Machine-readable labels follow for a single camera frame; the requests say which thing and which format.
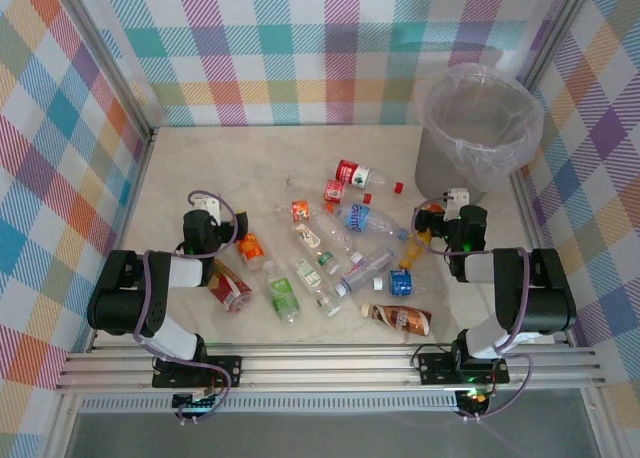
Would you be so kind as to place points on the orange label short bottle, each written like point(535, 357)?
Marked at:
point(250, 250)

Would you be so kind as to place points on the orange yellow juice bottle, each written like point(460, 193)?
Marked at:
point(414, 250)

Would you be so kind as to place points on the small orange label crushed bottle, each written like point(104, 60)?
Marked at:
point(300, 210)

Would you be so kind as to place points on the dark blue label bottle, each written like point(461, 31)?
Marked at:
point(402, 283)

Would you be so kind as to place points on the clear bottle white green label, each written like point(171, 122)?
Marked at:
point(306, 235)

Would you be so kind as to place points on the blue label water bottle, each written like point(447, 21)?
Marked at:
point(357, 217)

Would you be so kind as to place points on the slim white green label bottle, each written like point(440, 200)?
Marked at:
point(308, 274)

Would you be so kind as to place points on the purple label clear bottle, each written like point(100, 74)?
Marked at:
point(362, 273)

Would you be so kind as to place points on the clear unlabelled bottle white cap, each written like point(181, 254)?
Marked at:
point(337, 233)

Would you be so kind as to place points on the large red white label bottle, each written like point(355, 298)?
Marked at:
point(346, 170)

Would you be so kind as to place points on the brown snack wrapper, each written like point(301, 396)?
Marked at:
point(400, 318)

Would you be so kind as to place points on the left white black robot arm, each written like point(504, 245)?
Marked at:
point(125, 308)

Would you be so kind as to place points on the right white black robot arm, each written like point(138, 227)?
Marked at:
point(545, 303)

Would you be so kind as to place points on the grey waste bin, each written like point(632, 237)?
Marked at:
point(440, 173)

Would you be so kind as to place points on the grey lined trash bin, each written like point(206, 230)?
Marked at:
point(520, 128)

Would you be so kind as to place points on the left controller circuit board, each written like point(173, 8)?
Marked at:
point(195, 403)

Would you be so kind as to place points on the controller circuit board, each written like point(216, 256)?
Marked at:
point(195, 403)
point(472, 399)

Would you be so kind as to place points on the right controller circuit board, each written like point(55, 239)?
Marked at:
point(472, 399)

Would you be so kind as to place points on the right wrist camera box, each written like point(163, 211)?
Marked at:
point(457, 198)

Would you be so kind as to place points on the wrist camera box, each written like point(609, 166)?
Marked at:
point(457, 198)
point(209, 205)

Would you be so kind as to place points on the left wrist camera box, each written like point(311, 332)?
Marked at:
point(209, 205)

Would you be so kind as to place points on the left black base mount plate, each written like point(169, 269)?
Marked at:
point(227, 370)

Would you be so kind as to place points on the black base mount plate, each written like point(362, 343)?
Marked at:
point(435, 368)
point(227, 370)

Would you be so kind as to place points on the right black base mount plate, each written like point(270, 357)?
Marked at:
point(435, 368)

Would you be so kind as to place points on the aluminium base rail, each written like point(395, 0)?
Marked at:
point(325, 368)

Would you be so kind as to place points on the aluminium frame post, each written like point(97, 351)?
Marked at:
point(556, 28)
point(111, 63)

